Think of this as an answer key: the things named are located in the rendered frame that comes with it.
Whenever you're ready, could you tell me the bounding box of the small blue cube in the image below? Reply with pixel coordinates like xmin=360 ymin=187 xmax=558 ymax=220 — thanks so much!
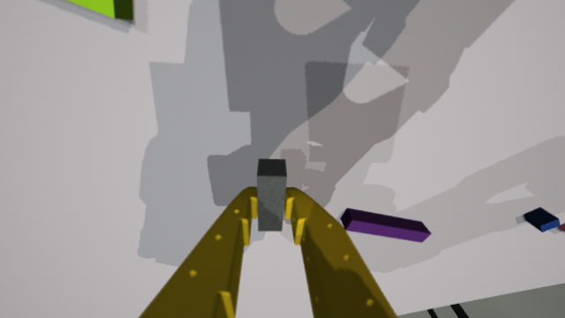
xmin=524 ymin=208 xmax=560 ymax=232

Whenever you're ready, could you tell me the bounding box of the purple rod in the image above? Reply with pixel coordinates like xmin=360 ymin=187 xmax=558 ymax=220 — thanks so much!
xmin=341 ymin=208 xmax=432 ymax=243

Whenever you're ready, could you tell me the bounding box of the lime green rod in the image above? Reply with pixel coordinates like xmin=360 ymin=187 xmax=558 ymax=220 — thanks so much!
xmin=68 ymin=0 xmax=133 ymax=20

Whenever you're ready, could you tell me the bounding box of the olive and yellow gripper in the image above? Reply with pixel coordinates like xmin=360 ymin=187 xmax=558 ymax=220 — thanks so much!
xmin=139 ymin=186 xmax=398 ymax=318

